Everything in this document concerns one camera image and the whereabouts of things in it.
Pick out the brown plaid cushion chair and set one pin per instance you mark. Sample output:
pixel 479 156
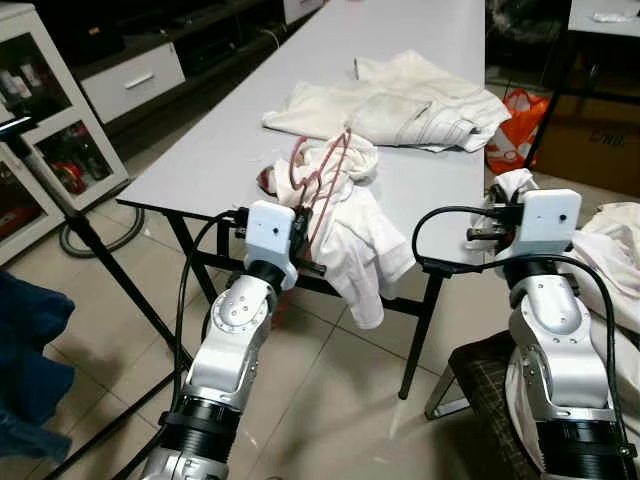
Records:
pixel 480 380

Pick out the white t-shirt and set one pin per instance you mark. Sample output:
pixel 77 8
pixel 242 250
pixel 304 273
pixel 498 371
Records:
pixel 350 250

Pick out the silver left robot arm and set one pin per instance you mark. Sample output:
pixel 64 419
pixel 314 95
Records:
pixel 235 340

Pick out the grey folding table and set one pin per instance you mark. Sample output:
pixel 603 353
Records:
pixel 220 150

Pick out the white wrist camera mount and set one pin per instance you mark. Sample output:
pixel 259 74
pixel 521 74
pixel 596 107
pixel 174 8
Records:
pixel 270 235
pixel 548 220

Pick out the grey black desk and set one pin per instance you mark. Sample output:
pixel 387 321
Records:
pixel 600 15

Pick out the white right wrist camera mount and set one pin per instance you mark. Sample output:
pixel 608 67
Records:
pixel 548 220

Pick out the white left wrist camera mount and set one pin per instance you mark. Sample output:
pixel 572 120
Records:
pixel 270 235

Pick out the blue denim garment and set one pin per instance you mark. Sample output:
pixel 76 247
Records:
pixel 30 360

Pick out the red plastic hanger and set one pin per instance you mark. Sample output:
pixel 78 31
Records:
pixel 293 165

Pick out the cream trousers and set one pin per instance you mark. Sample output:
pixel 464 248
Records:
pixel 400 110

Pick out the orange plastic bag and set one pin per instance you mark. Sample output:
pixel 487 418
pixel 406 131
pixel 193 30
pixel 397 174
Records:
pixel 515 130

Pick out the white drawer unit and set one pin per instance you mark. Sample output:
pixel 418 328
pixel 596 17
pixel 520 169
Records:
pixel 130 85

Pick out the white glass door cabinet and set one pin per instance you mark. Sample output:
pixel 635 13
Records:
pixel 60 118

